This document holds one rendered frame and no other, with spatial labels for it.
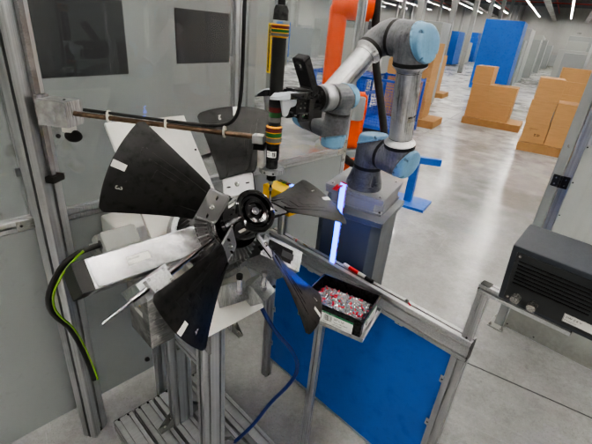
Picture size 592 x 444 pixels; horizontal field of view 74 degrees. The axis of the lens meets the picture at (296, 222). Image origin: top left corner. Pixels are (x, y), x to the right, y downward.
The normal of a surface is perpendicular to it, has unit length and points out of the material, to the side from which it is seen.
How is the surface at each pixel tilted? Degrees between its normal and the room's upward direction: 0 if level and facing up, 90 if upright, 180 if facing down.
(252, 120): 38
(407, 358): 90
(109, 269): 50
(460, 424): 0
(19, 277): 90
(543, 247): 15
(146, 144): 71
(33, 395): 90
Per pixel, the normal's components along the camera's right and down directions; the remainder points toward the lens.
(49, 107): -0.17, 0.43
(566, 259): -0.10, -0.79
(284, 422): 0.08, -0.89
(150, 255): 0.60, -0.29
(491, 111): -0.50, 0.35
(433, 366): -0.70, 0.26
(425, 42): 0.62, 0.33
